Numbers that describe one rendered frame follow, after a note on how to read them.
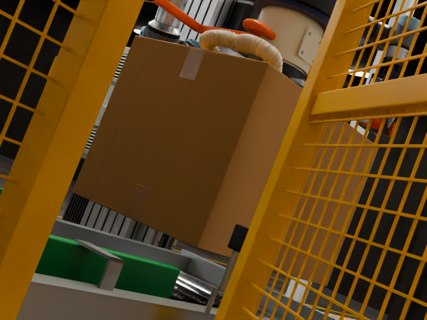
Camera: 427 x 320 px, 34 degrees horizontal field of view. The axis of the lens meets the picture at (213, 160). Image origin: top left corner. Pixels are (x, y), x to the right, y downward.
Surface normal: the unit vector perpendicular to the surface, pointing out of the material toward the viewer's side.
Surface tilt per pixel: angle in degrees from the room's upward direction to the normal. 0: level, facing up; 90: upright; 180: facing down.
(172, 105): 90
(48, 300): 90
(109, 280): 90
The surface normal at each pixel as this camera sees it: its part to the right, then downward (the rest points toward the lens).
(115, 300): 0.73, 0.25
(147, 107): -0.56, -0.27
